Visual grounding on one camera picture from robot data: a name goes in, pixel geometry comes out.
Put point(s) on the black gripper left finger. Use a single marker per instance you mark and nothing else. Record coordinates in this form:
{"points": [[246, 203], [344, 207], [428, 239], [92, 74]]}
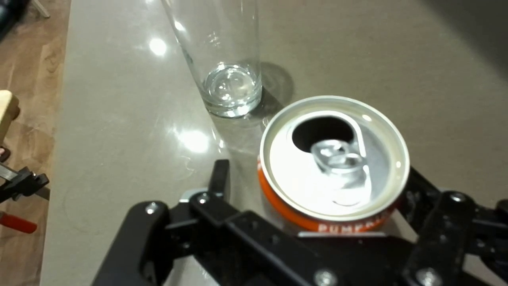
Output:
{"points": [[152, 239]]}

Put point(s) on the tall clear glass cup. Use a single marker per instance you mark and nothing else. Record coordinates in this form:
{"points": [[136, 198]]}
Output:
{"points": [[232, 90]]}

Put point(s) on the white orange drink can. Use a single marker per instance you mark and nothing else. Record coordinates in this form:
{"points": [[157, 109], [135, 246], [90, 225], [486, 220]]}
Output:
{"points": [[295, 180]]}

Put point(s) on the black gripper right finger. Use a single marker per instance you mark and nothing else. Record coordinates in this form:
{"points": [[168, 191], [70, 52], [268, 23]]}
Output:
{"points": [[438, 239]]}

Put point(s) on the black orange bar clamp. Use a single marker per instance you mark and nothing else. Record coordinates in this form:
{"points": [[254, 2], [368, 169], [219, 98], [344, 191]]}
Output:
{"points": [[24, 184]]}

